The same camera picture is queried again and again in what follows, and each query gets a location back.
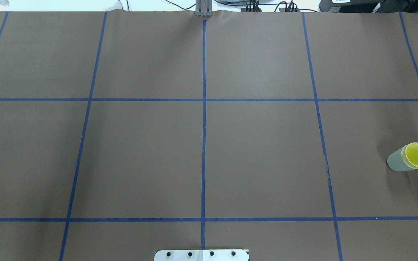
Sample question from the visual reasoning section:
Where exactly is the yellow plastic cup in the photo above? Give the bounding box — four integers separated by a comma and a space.
401, 142, 418, 170

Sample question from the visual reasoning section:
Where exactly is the green plastic cup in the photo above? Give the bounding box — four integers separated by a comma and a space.
387, 145, 418, 172

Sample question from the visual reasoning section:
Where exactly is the aluminium frame post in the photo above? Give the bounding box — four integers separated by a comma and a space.
195, 0, 213, 18

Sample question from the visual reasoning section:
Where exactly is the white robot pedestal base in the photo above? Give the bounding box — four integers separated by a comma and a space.
154, 249, 250, 261

